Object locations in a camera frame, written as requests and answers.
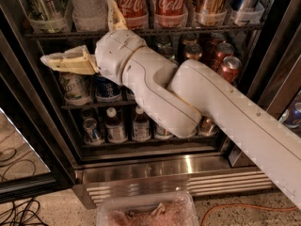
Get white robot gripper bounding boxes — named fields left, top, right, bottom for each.
left=40, top=0, right=147, bottom=86

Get clear plastic water bottle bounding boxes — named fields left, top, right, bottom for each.
left=71, top=0, right=106, bottom=32

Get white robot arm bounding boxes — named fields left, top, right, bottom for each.
left=41, top=0, right=301, bottom=208

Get brown tea bottle left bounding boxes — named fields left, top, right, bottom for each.
left=105, top=107, right=127, bottom=143

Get brown tea bottle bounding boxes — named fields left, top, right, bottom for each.
left=132, top=105, right=151, bottom=142
left=105, top=107, right=127, bottom=143

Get brown tea bottle right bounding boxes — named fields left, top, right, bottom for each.
left=132, top=105, right=151, bottom=142

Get stainless steel fridge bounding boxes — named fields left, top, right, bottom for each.
left=0, top=0, right=301, bottom=208

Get silver can bottom shelf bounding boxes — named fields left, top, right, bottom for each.
left=154, top=123, right=173, bottom=139

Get open glass fridge door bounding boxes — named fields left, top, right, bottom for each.
left=0, top=33, right=74, bottom=203

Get copper can bottom shelf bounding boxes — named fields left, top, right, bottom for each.
left=198, top=116, right=218, bottom=137

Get blue Pepsi can front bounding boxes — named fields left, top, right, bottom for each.
left=94, top=75, right=121, bottom=102

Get red Coca-Cola can left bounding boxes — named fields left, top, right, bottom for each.
left=115, top=0, right=147, bottom=29

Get red coca-cola can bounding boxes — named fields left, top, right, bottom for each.
left=115, top=0, right=147, bottom=29
left=154, top=0, right=184, bottom=28

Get white green soda can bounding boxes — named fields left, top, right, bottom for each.
left=59, top=73, right=92, bottom=106

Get green patterned tall can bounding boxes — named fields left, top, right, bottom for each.
left=26, top=0, right=69, bottom=33

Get blue soda can front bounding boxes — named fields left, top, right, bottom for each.
left=126, top=89, right=135, bottom=100

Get green silver soda can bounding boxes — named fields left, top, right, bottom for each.
left=158, top=46, right=175, bottom=59

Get red Coca-Cola can right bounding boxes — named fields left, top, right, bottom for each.
left=154, top=0, right=184, bottom=28

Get small blue can bottom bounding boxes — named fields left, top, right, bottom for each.
left=83, top=118, right=103, bottom=145

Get gold brown can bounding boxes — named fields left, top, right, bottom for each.
left=184, top=44, right=202, bottom=60

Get gold striped tall can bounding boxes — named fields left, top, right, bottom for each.
left=188, top=0, right=227, bottom=26

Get red soda can middle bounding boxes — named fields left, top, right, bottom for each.
left=209, top=42, right=234, bottom=71

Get red soda can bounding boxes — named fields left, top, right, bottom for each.
left=217, top=56, right=242, bottom=83
left=209, top=42, right=234, bottom=71

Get red soda can front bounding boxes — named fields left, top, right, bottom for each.
left=217, top=56, right=242, bottom=83

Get silver blue tall can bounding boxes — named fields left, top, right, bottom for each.
left=230, top=0, right=259, bottom=25

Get clear plastic storage bin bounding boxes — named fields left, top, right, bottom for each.
left=97, top=191, right=198, bottom=226

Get blue can right compartment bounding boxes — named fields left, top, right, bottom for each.
left=281, top=101, right=301, bottom=128

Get black cables on floor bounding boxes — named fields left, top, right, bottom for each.
left=0, top=198, right=49, bottom=226

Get orange extension cable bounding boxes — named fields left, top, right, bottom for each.
left=199, top=202, right=299, bottom=226

